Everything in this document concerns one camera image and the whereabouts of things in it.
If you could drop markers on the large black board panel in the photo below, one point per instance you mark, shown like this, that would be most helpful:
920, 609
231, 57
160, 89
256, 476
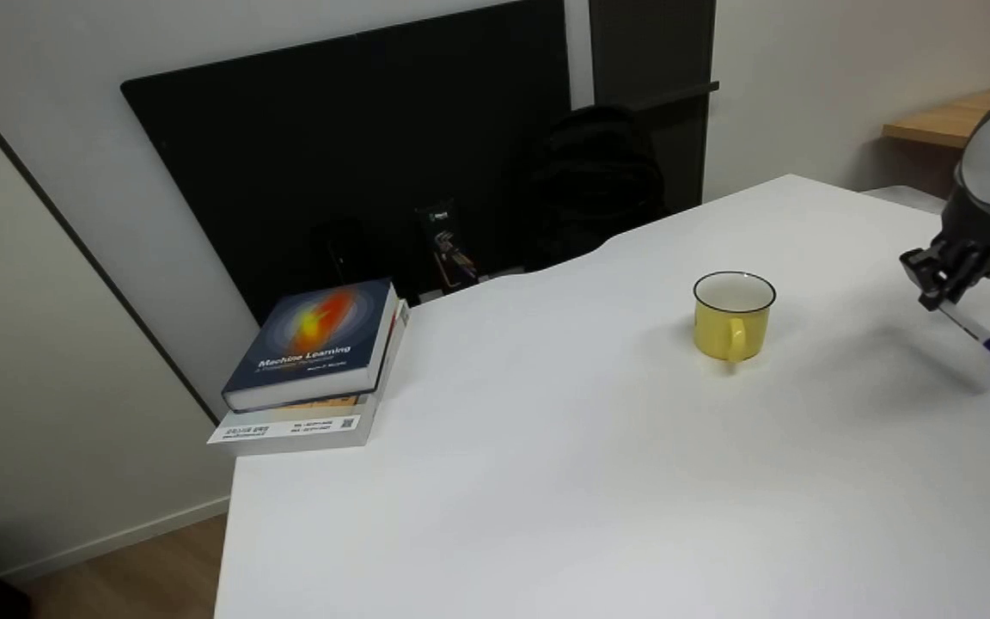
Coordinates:
289, 173

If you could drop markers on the small black camera stand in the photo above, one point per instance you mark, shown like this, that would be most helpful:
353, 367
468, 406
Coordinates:
449, 249

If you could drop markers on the blue hardcover book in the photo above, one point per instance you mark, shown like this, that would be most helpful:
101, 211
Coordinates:
310, 337

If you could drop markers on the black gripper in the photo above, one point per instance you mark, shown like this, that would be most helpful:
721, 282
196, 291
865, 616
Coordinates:
954, 258

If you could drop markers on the yellow enamel mug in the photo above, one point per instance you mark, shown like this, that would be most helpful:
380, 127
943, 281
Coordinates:
738, 334

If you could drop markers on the stack of books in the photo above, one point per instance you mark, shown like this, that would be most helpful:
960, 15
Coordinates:
289, 428

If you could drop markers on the wooden desk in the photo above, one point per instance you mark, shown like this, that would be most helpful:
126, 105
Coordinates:
943, 126

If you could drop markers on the dark door panel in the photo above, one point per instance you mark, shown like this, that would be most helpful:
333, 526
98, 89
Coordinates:
656, 57

